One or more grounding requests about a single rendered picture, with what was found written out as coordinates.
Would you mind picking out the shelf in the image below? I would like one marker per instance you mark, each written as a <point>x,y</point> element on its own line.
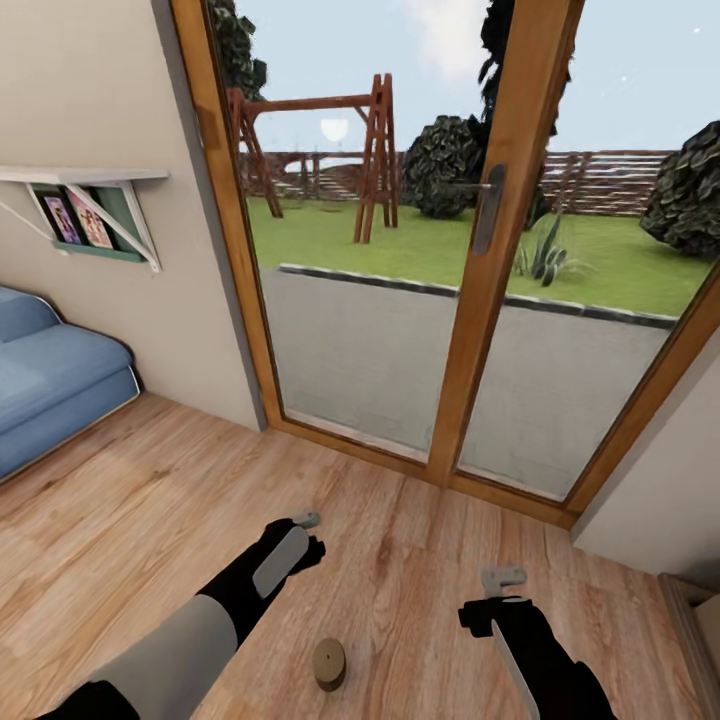
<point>120,207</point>

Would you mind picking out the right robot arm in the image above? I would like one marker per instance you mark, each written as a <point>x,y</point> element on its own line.
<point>550,684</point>

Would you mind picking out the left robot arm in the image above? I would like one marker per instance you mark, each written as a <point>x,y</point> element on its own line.
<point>167,673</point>

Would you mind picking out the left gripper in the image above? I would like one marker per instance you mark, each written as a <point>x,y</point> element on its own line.
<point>316,551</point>

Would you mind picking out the pillar candle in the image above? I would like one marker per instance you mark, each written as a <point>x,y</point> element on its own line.
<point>329,664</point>

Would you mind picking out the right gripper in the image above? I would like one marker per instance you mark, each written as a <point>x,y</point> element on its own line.
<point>476,615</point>

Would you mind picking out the wood fireplace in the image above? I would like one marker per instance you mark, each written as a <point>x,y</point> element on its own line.
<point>695,614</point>

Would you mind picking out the door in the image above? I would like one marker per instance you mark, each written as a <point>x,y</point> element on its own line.
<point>476,242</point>

